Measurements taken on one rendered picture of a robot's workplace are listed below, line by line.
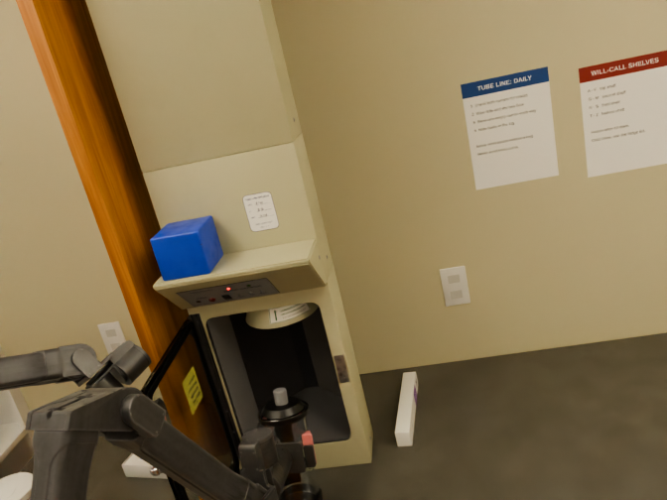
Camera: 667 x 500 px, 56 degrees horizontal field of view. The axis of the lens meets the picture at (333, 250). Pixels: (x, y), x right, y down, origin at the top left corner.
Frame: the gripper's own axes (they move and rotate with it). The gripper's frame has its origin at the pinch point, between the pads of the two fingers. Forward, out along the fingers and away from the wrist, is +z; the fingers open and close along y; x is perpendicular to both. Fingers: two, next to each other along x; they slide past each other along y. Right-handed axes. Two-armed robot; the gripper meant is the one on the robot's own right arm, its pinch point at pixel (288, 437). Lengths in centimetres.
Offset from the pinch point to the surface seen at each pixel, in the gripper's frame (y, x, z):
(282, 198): -7, -50, 3
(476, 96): -51, -64, 44
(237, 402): 14.5, -3.3, 12.9
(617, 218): -83, -28, 51
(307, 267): -11.7, -37.3, -5.7
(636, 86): -88, -60, 45
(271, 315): 1.4, -24.3, 9.0
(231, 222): 4.3, -46.7, 3.1
